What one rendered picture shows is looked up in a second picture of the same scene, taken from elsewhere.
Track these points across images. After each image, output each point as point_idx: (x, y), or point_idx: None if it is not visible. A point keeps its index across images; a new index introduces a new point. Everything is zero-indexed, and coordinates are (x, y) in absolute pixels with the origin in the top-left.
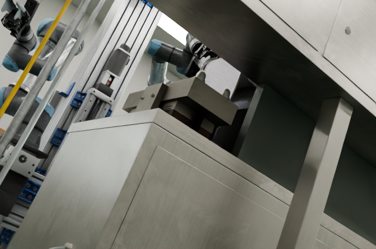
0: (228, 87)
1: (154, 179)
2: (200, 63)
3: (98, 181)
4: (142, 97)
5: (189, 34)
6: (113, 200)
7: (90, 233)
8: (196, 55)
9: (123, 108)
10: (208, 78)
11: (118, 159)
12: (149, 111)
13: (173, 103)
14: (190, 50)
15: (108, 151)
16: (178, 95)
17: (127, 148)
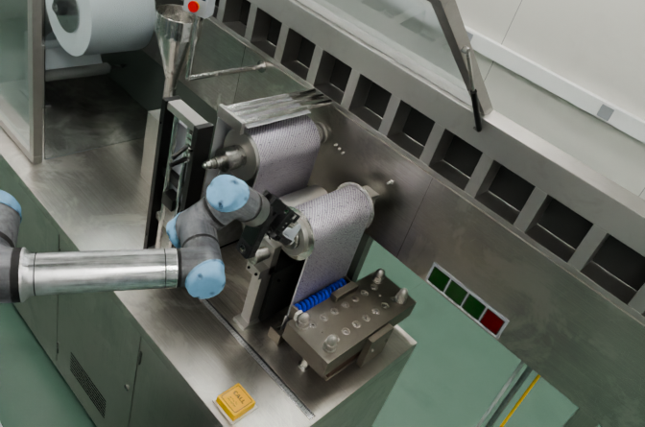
0: (349, 252)
1: None
2: (292, 241)
3: (367, 406)
4: (373, 350)
5: (246, 205)
6: (389, 391)
7: (373, 413)
8: (278, 233)
9: (325, 374)
10: (321, 254)
11: (384, 385)
12: (409, 349)
13: None
14: (249, 225)
15: (370, 394)
16: (401, 320)
17: (392, 375)
